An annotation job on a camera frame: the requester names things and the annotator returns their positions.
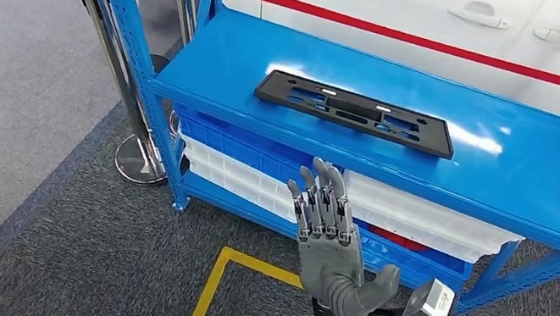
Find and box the blue metal shelf rack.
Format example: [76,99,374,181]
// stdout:
[28,0,560,316]

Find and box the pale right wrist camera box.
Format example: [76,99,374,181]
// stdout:
[402,274,459,316]

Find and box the black plastic plate bracket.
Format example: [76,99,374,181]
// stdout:
[247,66,464,162]

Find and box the blue plastic crate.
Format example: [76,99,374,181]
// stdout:
[168,104,320,189]
[345,220,477,298]

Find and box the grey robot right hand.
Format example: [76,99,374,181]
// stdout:
[265,152,419,316]

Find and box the red item in crate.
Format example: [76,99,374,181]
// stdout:
[364,224,433,256]

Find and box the red barrier belt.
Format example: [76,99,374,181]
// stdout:
[124,0,560,96]

